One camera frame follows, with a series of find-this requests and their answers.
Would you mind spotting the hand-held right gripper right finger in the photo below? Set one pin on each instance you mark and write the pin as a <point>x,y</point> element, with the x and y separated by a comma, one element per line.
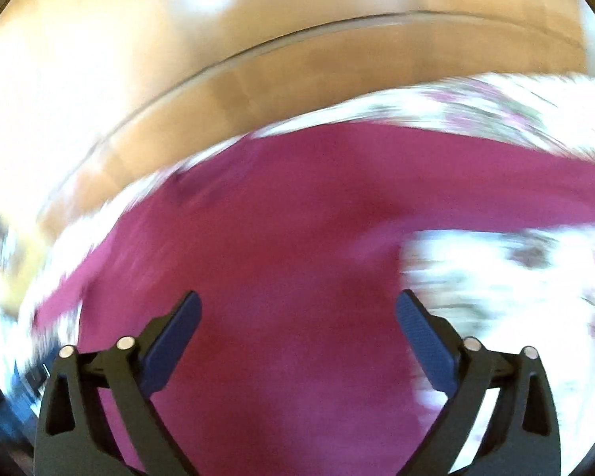
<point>425,341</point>

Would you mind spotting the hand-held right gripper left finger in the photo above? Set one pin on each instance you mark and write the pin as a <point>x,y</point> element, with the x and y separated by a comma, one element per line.
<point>174,341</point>

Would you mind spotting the magenta knit garment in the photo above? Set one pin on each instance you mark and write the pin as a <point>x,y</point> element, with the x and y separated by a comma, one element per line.
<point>287,218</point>

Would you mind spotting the floral bedspread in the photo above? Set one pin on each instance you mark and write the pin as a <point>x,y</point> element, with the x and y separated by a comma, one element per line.
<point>501,277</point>

